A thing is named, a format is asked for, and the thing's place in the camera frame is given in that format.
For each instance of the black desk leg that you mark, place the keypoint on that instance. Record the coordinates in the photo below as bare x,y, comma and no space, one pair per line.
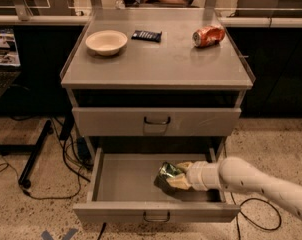
32,149

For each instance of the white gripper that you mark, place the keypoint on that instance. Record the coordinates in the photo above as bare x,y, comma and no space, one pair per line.
196,176

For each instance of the open grey middle drawer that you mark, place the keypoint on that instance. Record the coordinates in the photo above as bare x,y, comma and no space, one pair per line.
123,190

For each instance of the white bowl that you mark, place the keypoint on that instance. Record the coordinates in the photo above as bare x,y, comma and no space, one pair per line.
107,42

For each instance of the crushed green can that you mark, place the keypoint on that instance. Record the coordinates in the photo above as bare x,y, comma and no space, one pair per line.
165,172

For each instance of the dark shelf with clutter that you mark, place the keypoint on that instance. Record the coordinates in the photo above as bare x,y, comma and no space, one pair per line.
10,66

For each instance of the closed grey upper drawer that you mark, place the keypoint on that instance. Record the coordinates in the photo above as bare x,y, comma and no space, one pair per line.
155,121

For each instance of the clear plastic bottle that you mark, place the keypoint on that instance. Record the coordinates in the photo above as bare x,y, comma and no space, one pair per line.
119,4

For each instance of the crushed orange can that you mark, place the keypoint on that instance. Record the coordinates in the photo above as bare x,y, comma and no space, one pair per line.
208,36

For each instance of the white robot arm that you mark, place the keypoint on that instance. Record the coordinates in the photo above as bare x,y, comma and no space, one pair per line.
234,174

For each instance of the grey drawer cabinet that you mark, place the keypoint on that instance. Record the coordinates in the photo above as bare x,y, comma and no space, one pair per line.
170,74

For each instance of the dark blue snack bar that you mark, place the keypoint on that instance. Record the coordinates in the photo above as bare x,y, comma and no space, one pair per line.
146,36

